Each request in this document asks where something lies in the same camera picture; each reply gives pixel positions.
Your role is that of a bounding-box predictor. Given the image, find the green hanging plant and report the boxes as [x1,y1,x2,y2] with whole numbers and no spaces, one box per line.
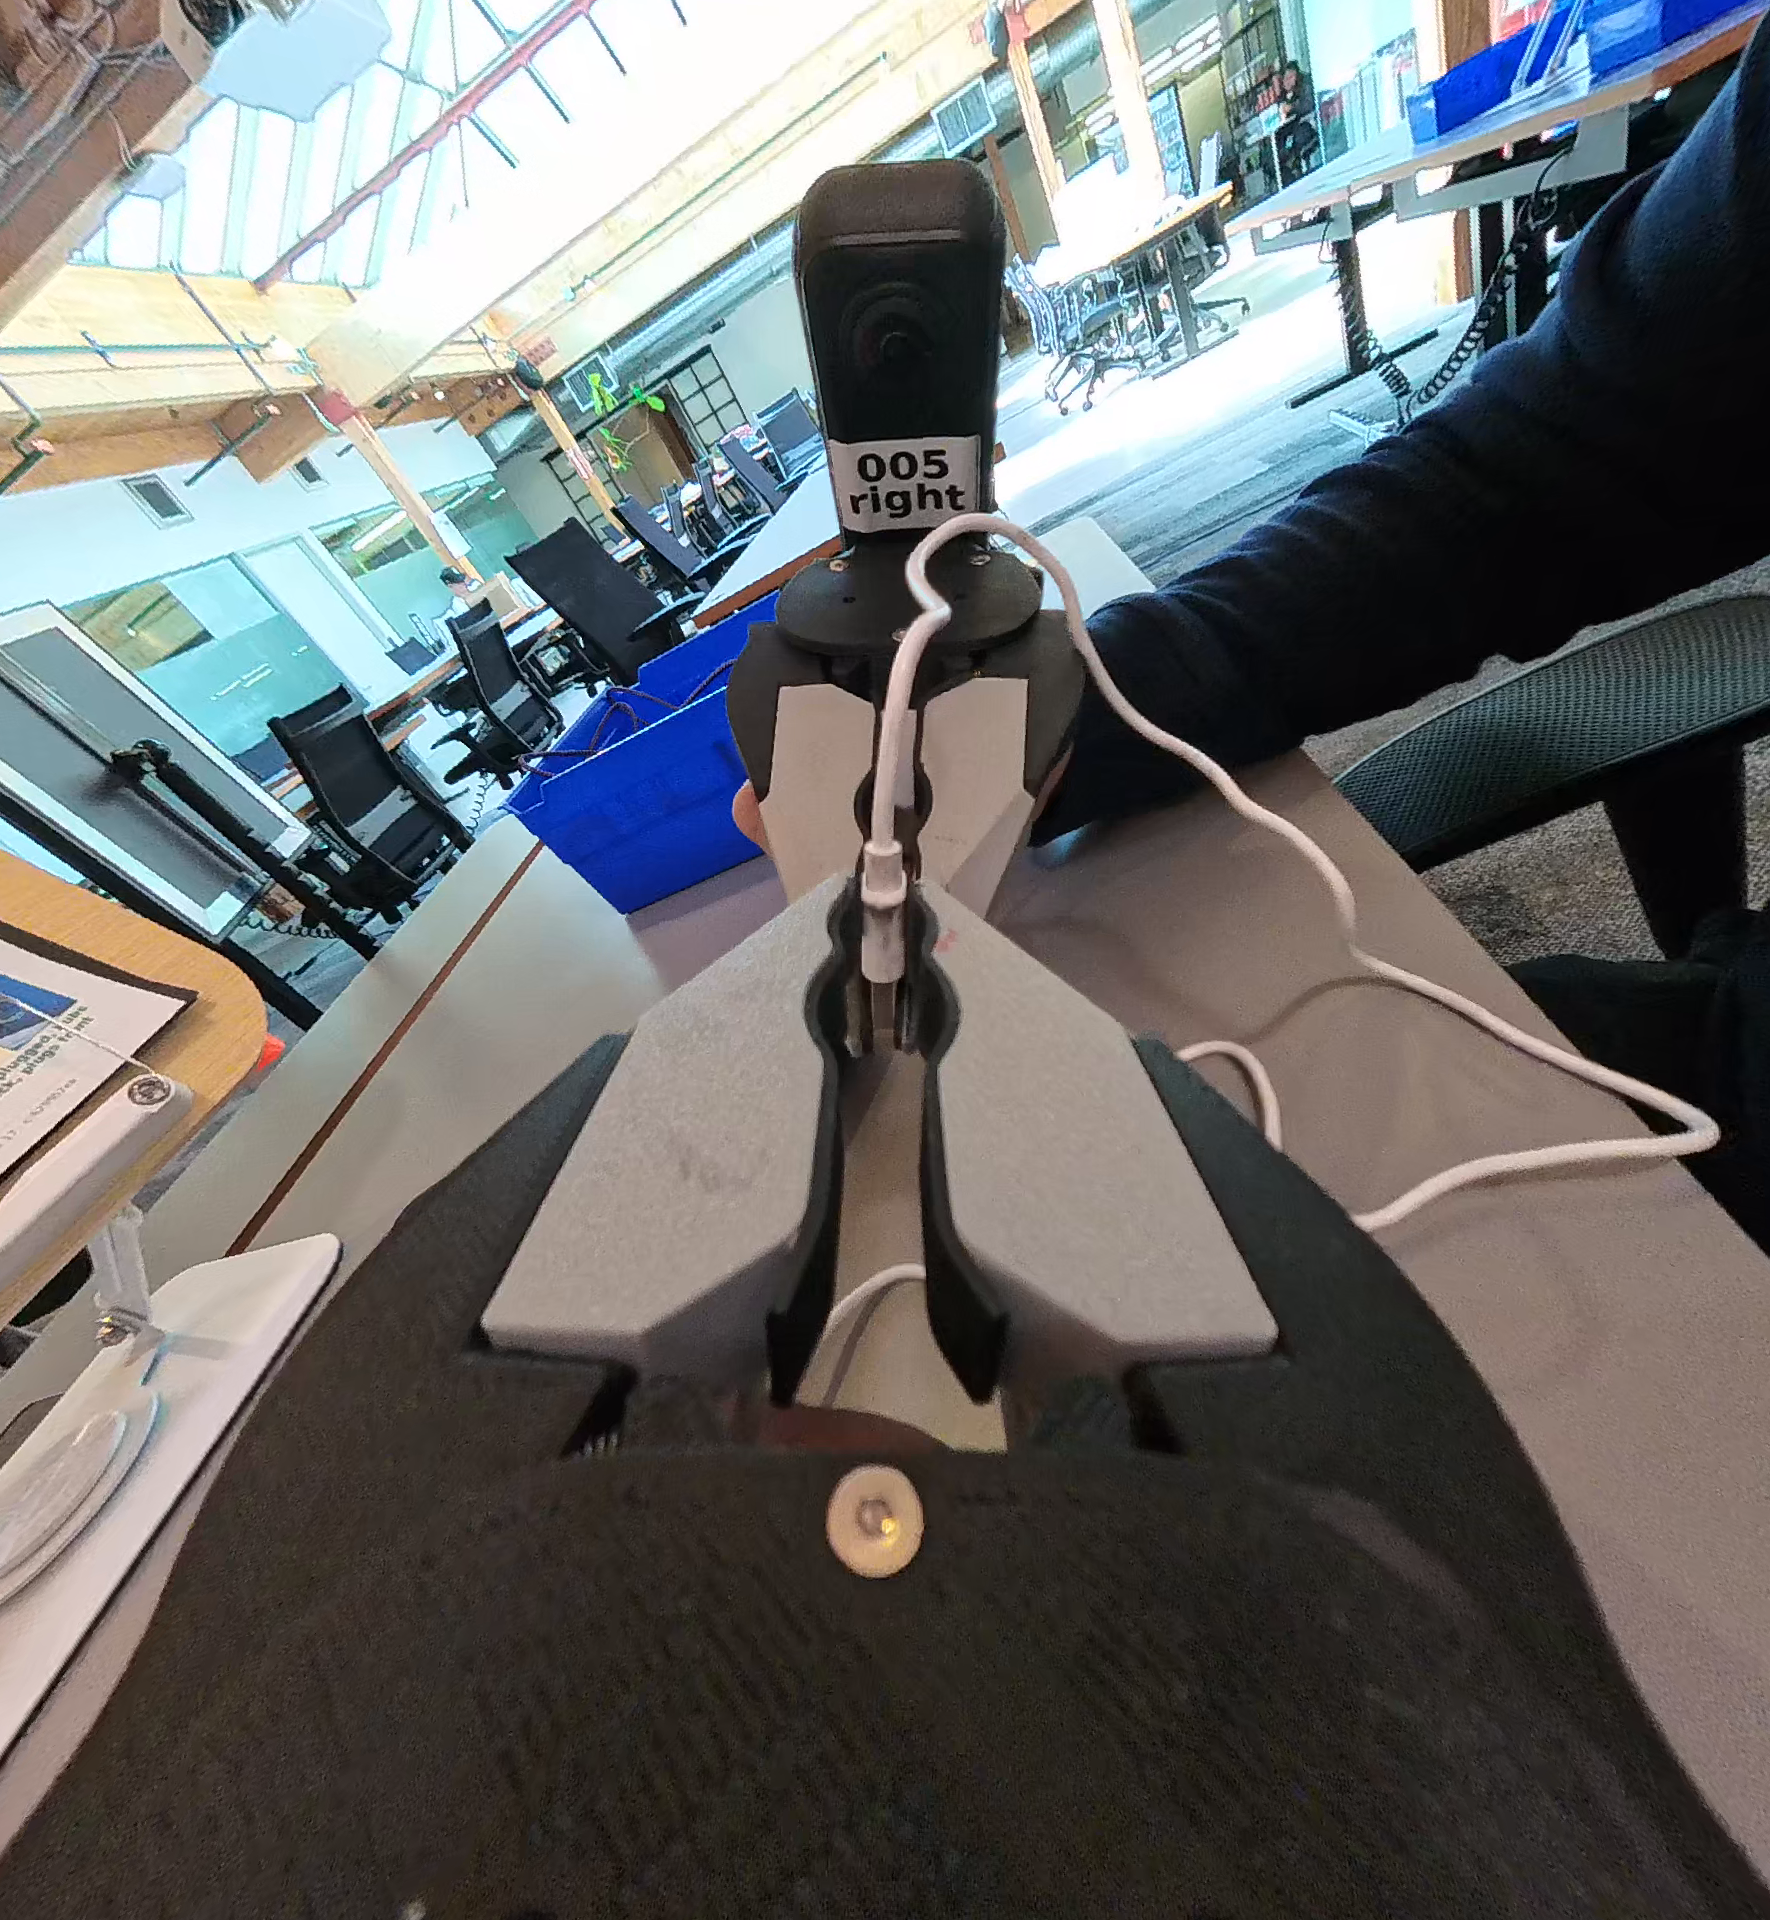
[586,367,669,467]

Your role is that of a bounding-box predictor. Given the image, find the white ceiling projector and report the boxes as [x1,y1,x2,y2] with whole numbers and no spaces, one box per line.
[158,0,391,107]

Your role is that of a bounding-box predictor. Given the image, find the black office chair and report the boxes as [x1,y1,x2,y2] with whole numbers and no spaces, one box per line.
[435,608,566,783]
[267,683,474,932]
[501,517,708,694]

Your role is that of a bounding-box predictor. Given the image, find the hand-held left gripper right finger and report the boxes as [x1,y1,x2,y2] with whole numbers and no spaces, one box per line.
[903,885,1281,1406]

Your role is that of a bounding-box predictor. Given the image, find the grey upholstered chair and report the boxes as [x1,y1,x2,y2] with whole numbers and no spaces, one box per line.
[1336,591,1770,873]

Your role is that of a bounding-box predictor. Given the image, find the black framed whiteboard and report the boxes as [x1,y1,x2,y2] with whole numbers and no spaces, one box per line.
[0,599,316,939]

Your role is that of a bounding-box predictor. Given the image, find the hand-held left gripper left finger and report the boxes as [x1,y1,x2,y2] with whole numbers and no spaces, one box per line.
[480,882,862,1406]

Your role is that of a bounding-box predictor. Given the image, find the blue plastic bin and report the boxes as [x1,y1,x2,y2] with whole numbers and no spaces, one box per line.
[501,643,766,918]

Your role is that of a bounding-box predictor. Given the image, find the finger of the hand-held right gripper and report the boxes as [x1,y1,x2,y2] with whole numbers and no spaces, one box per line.
[919,685,1042,920]
[755,685,879,906]

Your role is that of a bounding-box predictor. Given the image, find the printed instruction sheet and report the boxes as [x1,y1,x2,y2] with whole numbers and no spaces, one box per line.
[0,908,201,1247]

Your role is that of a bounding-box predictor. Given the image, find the white cable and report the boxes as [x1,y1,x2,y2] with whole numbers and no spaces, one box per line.
[788,513,1722,1405]

